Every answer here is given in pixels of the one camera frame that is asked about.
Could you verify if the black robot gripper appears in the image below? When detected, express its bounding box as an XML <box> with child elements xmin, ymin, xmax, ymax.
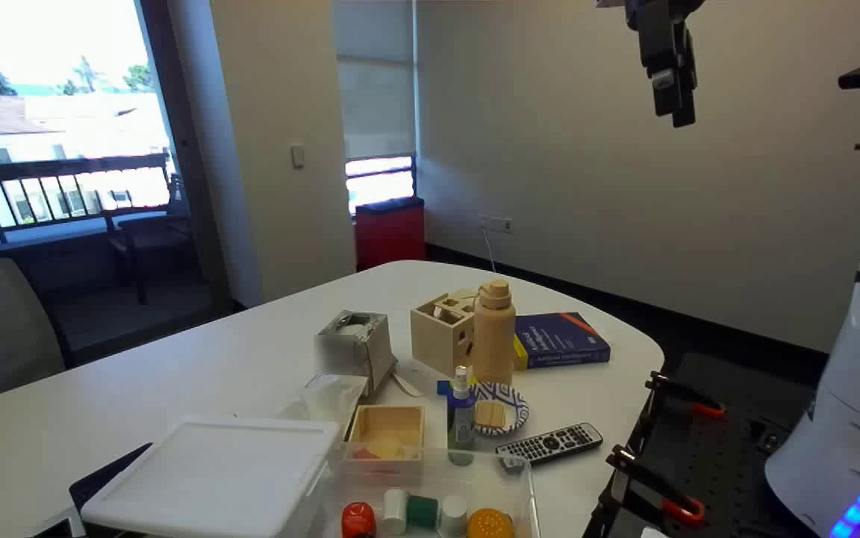
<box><xmin>617</xmin><ymin>0</ymin><xmax>706</xmax><ymax>132</ymax></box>

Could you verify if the wooden shape sorter toy box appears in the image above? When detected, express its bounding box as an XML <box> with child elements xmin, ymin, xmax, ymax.
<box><xmin>409</xmin><ymin>289</ymin><xmax>484</xmax><ymax>380</ymax></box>

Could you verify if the grey speckled square box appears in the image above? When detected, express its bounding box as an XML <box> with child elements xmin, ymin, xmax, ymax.
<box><xmin>312</xmin><ymin>307</ymin><xmax>399</xmax><ymax>398</ymax></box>

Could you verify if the small open wooden box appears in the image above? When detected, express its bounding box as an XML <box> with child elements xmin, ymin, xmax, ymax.
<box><xmin>339</xmin><ymin>401</ymin><xmax>427</xmax><ymax>465</ymax></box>

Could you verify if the orange toy fruit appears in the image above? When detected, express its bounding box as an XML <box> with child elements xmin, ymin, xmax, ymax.
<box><xmin>462</xmin><ymin>504</ymin><xmax>518</xmax><ymax>538</ymax></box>

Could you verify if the white toy cylinder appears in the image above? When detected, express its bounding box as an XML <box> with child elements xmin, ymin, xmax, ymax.
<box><xmin>439</xmin><ymin>492</ymin><xmax>469</xmax><ymax>538</ymax></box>
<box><xmin>378</xmin><ymin>488</ymin><xmax>409</xmax><ymax>530</ymax></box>

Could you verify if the green toy block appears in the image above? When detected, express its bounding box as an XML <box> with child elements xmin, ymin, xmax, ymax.
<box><xmin>406</xmin><ymin>492</ymin><xmax>441</xmax><ymax>533</ymax></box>

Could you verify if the red toy ball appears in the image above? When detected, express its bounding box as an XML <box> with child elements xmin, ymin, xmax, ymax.
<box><xmin>338</xmin><ymin>498</ymin><xmax>378</xmax><ymax>538</ymax></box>

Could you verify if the blue Artificial Intelligence book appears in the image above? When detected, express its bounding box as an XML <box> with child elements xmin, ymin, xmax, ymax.
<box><xmin>509</xmin><ymin>311</ymin><xmax>614</xmax><ymax>373</ymax></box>

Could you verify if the white window blind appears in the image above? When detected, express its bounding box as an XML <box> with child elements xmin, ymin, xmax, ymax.
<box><xmin>335</xmin><ymin>0</ymin><xmax>420</xmax><ymax>162</ymax></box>

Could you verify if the tan plastic bottle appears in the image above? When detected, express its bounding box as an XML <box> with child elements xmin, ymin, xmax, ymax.
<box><xmin>469</xmin><ymin>281</ymin><xmax>518</xmax><ymax>389</ymax></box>

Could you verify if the red bin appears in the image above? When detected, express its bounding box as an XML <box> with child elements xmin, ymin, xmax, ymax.
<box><xmin>353</xmin><ymin>193</ymin><xmax>429</xmax><ymax>271</ymax></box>

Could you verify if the black remote control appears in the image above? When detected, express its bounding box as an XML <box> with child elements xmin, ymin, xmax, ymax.
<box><xmin>515</xmin><ymin>417</ymin><xmax>605</xmax><ymax>470</ymax></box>

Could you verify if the small bottle with blue cap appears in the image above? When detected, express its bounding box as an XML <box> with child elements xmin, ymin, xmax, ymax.
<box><xmin>445</xmin><ymin>362</ymin><xmax>481</xmax><ymax>455</ymax></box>

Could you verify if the black perforated mounting table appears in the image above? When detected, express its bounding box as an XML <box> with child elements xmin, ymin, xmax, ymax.
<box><xmin>581</xmin><ymin>373</ymin><xmax>824</xmax><ymax>538</ymax></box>

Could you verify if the small silver metal object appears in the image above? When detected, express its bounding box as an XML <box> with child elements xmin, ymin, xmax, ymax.
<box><xmin>496</xmin><ymin>447</ymin><xmax>529</xmax><ymax>479</ymax></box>

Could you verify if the clear plastic container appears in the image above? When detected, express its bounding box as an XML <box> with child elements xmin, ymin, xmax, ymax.
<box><xmin>300</xmin><ymin>446</ymin><xmax>542</xmax><ymax>538</ymax></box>

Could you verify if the dark balcony chair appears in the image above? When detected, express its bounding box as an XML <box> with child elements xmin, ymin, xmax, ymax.
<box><xmin>99</xmin><ymin>174</ymin><xmax>200</xmax><ymax>307</ymax></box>

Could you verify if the white plastic board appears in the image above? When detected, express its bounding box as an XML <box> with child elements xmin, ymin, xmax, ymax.
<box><xmin>81</xmin><ymin>416</ymin><xmax>342</xmax><ymax>538</ymax></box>

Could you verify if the dark balcony railing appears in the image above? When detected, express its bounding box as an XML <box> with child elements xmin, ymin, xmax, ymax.
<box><xmin>0</xmin><ymin>150</ymin><xmax>172</xmax><ymax>244</ymax></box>

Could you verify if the black clamp with orange handle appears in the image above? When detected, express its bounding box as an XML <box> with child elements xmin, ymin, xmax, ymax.
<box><xmin>645</xmin><ymin>368</ymin><xmax>727</xmax><ymax>425</ymax></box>
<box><xmin>602</xmin><ymin>441</ymin><xmax>709</xmax><ymax>530</ymax></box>

